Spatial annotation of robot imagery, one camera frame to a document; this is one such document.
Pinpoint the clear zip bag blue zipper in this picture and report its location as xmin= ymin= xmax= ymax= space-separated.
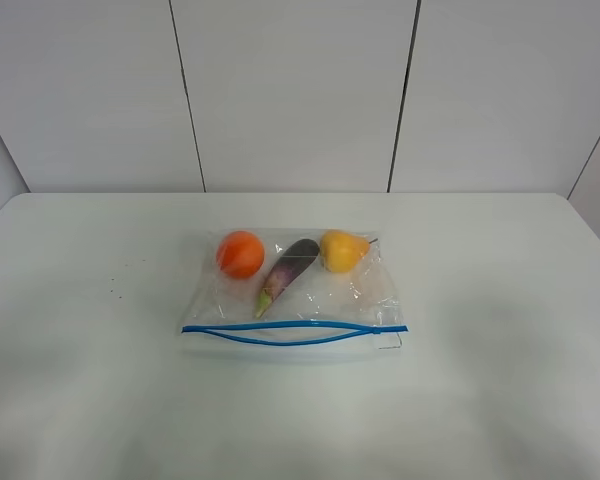
xmin=178 ymin=228 xmax=408 ymax=349

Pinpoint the purple eggplant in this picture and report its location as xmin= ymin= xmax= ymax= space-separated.
xmin=255 ymin=238 xmax=320 ymax=319

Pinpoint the yellow pear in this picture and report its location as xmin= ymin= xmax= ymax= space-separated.
xmin=320 ymin=230 xmax=377 ymax=274

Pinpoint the orange fruit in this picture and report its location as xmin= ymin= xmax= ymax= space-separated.
xmin=216 ymin=230 xmax=265 ymax=280

